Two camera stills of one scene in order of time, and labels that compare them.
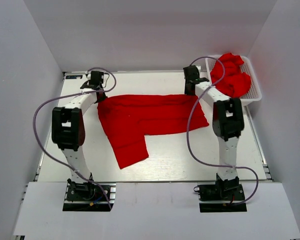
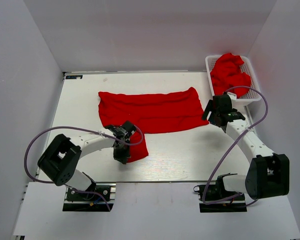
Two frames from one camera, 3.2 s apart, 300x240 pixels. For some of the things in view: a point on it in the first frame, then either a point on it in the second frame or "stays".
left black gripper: (102, 98) → (122, 157)
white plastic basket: (254, 93) stays
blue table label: (73, 76) stays
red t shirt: (126, 119) stays
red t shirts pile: (235, 83) stays
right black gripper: (187, 91) → (208, 109)
